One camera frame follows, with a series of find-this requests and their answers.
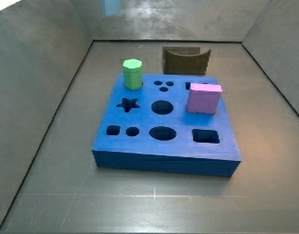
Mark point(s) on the green hexagonal prism block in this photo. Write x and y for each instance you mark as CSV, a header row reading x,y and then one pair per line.
x,y
133,73

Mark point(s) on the black curved holder stand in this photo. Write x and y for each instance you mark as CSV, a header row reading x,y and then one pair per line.
x,y
185,60

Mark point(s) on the purple rectangular block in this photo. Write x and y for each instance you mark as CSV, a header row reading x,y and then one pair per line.
x,y
204,98

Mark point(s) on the blue shape sorter board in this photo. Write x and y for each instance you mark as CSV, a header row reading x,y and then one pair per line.
x,y
148,132

